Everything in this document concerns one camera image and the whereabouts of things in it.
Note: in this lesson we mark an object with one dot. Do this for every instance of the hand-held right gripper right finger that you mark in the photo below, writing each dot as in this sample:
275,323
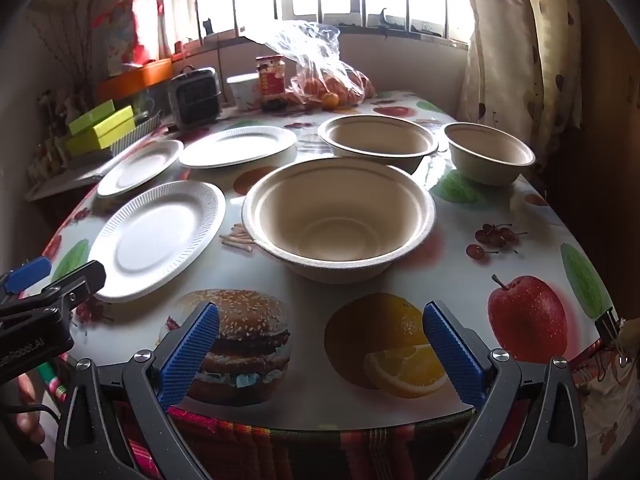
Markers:
450,355

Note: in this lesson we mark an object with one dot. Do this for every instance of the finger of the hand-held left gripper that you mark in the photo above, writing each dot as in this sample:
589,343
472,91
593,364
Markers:
27,271
80,280

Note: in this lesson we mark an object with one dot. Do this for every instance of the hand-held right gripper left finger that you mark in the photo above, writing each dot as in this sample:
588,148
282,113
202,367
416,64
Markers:
192,355

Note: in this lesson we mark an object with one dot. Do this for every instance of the white foam plate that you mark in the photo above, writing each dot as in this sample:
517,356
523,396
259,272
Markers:
235,146
150,245
140,167

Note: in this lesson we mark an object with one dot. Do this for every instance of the large beige paper bowl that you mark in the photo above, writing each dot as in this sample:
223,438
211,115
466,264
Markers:
340,220
380,137

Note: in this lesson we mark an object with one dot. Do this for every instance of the small beige paper bowl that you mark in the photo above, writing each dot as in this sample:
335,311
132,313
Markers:
487,160

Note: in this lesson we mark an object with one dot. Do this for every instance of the white board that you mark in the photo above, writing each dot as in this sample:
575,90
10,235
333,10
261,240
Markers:
75,175

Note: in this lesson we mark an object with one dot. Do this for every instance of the printed fruit tablecloth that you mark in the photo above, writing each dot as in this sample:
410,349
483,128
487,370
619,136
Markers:
310,305

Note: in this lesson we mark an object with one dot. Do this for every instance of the plaid cloth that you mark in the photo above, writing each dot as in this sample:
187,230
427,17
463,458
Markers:
300,452

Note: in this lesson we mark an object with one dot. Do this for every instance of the green box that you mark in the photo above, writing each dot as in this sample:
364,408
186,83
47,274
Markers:
102,132
90,116

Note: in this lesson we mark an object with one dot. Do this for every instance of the grey striped tray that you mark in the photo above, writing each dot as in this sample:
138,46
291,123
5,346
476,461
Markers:
135,135

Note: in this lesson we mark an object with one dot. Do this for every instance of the black binder clip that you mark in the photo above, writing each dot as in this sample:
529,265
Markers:
612,327

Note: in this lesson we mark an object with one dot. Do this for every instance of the orange tray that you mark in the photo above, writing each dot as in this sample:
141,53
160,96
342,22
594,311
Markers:
135,77

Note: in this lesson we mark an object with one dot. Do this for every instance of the grey desktop heater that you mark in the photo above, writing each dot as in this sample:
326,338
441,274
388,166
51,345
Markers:
196,97

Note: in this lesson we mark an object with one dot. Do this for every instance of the dried twigs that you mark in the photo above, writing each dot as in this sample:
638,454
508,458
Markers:
65,35

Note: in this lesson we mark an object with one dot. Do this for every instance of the white plastic cup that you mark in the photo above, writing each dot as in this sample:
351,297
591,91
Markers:
243,91

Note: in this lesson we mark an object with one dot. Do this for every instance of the red gift bag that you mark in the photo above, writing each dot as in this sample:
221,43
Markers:
132,27

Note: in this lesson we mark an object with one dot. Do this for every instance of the red-lidded glass jar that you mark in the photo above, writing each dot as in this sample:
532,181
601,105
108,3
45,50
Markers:
270,77

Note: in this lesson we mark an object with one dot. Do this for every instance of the plastic bag of oranges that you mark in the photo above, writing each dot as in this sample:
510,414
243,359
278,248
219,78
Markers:
332,82

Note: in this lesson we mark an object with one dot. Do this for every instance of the patterned cream curtain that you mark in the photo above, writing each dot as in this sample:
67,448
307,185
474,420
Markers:
520,60

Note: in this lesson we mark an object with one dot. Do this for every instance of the dark bird figurine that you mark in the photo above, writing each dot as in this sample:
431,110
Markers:
385,16

